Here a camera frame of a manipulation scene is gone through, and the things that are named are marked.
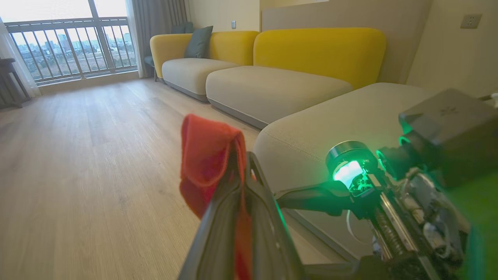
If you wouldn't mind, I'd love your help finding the yellow-backed beige sofa module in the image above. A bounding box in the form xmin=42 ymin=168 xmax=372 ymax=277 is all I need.
xmin=205 ymin=27 xmax=387 ymax=130

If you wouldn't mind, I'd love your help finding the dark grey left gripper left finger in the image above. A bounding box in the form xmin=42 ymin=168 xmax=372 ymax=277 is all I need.
xmin=178 ymin=155 xmax=245 ymax=280

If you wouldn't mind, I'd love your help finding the dark side table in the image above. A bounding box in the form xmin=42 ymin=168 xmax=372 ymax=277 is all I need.
xmin=0 ymin=58 xmax=31 ymax=110

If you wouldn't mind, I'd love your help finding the beige wall socket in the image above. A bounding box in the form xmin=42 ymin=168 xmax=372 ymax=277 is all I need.
xmin=460 ymin=14 xmax=482 ymax=29

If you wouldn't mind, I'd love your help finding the dark green throw pillow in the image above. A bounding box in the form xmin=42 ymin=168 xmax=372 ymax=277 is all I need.
xmin=184 ymin=26 xmax=214 ymax=59

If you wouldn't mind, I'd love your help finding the beige ottoman sofa seat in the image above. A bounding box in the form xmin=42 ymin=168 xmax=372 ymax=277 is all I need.
xmin=252 ymin=82 xmax=442 ymax=262

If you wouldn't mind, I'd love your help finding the dark teal chair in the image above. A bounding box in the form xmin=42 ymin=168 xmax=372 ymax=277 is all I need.
xmin=144 ymin=21 xmax=194 ymax=81

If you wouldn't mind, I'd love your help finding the white sheer curtain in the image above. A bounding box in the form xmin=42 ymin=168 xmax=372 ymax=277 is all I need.
xmin=0 ymin=17 xmax=42 ymax=98

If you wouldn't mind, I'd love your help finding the red cloth garment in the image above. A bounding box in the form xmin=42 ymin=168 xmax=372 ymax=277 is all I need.
xmin=179 ymin=114 xmax=254 ymax=280

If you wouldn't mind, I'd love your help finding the grey balcony railing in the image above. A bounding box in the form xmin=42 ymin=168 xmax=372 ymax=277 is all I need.
xmin=4 ymin=17 xmax=138 ymax=85

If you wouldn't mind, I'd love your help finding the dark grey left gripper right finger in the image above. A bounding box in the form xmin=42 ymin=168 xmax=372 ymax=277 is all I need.
xmin=245 ymin=152 xmax=309 ymax=280

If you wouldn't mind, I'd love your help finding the yellow corner sofa module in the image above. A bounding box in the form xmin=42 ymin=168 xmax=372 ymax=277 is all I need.
xmin=150 ymin=31 xmax=260 ymax=103

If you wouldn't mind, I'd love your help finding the grey curtain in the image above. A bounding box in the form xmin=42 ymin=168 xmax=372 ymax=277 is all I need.
xmin=126 ymin=0 xmax=190 ymax=79

